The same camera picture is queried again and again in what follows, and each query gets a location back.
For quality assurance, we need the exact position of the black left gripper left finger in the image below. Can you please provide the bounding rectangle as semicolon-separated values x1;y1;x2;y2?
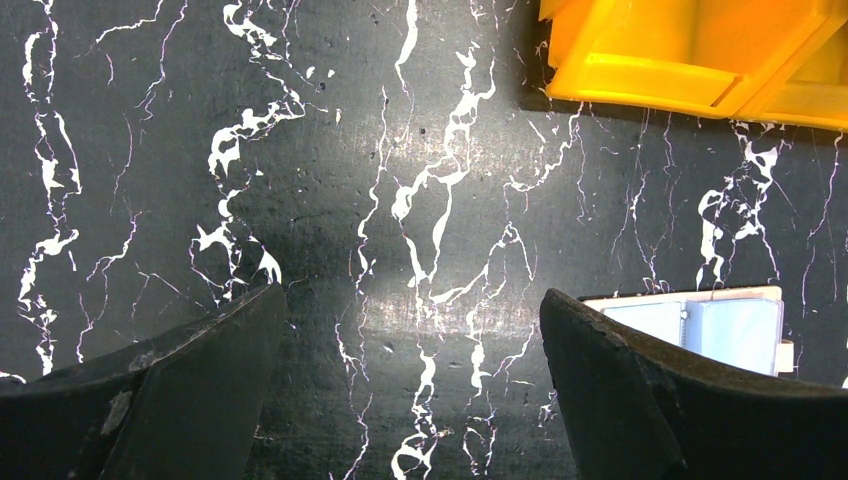
1;285;288;479

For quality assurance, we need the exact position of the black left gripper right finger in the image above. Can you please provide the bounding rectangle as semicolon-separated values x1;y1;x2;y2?
539;289;847;479

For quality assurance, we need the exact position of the yellow three-compartment plastic bin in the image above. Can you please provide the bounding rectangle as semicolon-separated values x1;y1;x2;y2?
539;0;847;130

